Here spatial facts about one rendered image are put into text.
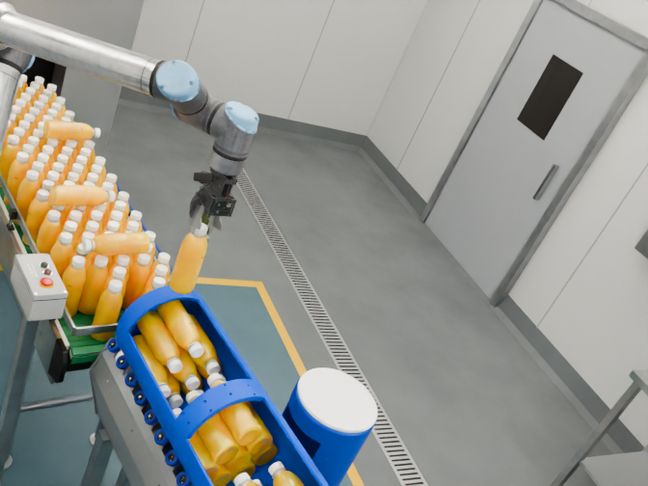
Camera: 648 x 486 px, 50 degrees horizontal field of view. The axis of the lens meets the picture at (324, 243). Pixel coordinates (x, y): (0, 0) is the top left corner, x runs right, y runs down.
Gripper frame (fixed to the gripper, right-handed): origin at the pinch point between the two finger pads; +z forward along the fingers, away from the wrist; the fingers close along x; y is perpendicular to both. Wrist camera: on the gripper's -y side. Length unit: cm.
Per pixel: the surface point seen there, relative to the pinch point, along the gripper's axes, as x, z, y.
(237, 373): 17.4, 39.5, 17.2
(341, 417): 49, 46, 33
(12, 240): -29, 57, -75
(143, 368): -10.8, 38.5, 13.3
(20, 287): -35, 43, -30
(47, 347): -24, 66, -28
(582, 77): 353, -34, -172
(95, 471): -7, 101, -4
